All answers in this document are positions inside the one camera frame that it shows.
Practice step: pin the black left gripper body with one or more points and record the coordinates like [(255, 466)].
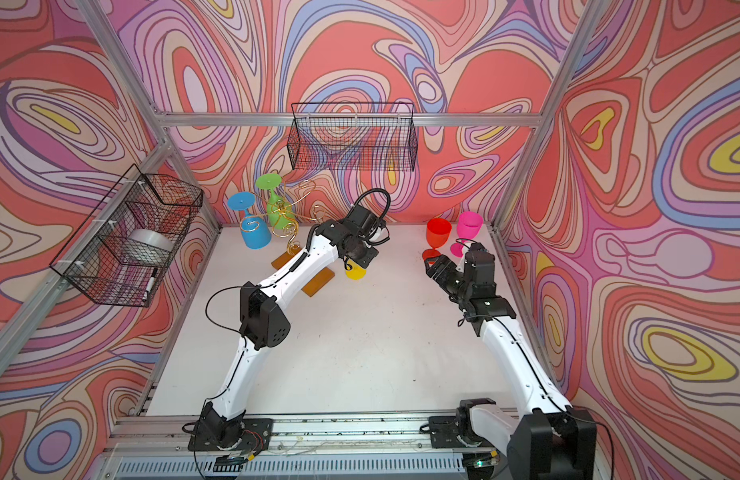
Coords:
[(363, 254)]

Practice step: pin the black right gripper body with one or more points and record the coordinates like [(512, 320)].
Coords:
[(453, 281)]

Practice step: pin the yellow plastic wine glass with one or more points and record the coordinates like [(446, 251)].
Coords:
[(354, 271)]

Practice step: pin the red plastic wine glass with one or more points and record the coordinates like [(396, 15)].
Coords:
[(438, 231)]

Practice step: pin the pink plastic wine glass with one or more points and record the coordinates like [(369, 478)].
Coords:
[(468, 226)]

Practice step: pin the blue plastic wine glass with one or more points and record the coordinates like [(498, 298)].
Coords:
[(254, 229)]

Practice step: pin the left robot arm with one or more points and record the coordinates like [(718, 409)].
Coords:
[(264, 324)]

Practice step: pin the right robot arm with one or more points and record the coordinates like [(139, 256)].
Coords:
[(548, 438)]

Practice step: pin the wooden rack base board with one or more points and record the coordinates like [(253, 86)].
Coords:
[(318, 281)]

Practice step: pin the green plastic wine glass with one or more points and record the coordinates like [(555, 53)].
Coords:
[(279, 210)]

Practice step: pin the black marker pen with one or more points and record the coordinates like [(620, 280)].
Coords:
[(148, 289)]

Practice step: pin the gold wire glass rack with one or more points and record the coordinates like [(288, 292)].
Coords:
[(306, 187)]

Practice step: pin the black wire basket back wall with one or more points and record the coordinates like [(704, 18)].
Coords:
[(353, 136)]

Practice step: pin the black wire basket wall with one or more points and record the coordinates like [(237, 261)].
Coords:
[(101, 268), (353, 136)]

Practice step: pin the black wire basket left wall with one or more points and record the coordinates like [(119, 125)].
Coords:
[(101, 268)]

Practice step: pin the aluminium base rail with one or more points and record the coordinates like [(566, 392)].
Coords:
[(366, 445)]

